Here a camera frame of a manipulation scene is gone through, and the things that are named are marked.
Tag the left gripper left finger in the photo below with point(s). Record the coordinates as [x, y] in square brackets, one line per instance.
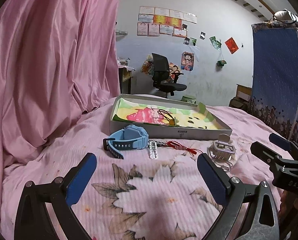
[33, 220]

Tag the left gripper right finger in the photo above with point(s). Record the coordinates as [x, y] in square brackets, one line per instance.
[260, 220]

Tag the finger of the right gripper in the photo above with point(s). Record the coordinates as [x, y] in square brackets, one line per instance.
[290, 146]
[267, 155]

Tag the beige hair claw clip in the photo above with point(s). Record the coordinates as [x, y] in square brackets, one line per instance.
[222, 149]

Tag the light blue smart watch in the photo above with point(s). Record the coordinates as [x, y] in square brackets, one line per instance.
[129, 138]

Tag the right hand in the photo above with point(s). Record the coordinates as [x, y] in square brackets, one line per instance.
[288, 212]

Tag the blue fabric wardrobe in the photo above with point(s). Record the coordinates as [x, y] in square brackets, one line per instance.
[274, 97]

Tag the cardboard boxes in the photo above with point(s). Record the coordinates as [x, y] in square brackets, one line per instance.
[242, 99]

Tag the green stool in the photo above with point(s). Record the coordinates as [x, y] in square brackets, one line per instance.
[189, 99]

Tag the green hanging pouch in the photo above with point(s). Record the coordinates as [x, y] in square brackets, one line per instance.
[221, 63]

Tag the grey tray box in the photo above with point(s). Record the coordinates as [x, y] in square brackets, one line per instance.
[168, 132]

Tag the red paper square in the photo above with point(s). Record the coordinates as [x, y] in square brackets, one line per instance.
[231, 45]

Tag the pink floral bedspread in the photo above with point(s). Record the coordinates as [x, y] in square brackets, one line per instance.
[138, 198]

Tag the anime poster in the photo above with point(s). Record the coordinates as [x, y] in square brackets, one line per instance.
[187, 61]

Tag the black office chair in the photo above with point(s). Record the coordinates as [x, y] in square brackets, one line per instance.
[161, 74]

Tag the cartoon poster behind chair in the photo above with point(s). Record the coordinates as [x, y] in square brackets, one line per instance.
[174, 70]

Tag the colourful drawing paper liner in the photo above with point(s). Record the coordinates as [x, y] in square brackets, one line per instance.
[199, 117]

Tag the wooden desk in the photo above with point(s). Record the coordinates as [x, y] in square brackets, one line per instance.
[125, 74]

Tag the pink satin curtain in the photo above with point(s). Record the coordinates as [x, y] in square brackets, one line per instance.
[57, 61]

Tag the wall certificates cluster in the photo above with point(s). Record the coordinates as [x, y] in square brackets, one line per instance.
[156, 21]

